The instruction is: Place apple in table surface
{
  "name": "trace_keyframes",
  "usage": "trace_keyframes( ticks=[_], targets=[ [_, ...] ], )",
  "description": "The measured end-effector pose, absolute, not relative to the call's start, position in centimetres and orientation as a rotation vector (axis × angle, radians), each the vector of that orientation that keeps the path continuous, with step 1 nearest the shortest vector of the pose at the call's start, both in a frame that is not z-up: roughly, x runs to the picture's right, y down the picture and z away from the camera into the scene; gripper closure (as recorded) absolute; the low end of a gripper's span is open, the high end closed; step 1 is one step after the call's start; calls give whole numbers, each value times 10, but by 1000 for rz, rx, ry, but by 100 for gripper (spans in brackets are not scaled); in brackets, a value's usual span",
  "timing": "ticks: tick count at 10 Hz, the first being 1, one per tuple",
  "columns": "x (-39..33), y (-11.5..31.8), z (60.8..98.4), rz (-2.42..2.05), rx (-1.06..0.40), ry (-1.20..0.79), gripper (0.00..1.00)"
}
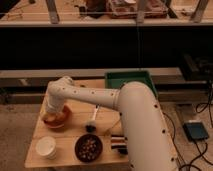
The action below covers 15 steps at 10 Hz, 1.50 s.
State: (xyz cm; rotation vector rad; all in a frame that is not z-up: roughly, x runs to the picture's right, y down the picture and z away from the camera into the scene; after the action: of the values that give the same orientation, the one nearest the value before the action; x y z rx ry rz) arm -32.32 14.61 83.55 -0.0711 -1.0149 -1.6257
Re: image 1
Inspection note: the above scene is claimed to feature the apple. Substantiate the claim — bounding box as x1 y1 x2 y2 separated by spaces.
47 115 56 121

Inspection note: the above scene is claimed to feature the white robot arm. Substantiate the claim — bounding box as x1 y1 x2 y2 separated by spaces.
41 76 178 171

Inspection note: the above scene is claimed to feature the green tray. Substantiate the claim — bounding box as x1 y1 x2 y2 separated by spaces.
105 71 158 97

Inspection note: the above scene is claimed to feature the wooden chopstick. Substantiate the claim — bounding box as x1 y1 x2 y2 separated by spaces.
103 120 120 135

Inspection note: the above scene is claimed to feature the striped cloth on cup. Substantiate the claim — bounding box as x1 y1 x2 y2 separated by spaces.
111 135 128 155

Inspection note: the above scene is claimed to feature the orange bowl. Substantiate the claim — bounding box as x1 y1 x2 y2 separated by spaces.
42 105 72 129

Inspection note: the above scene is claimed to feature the dark bowl with nuts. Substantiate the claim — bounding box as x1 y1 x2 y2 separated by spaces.
75 134 103 163

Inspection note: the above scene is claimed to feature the white cup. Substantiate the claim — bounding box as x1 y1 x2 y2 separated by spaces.
35 136 56 159

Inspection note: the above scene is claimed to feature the black foot pedal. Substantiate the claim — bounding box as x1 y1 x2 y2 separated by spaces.
183 122 209 141

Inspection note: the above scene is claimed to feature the black floor cable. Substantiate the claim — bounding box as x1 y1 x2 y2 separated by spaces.
162 83 213 171

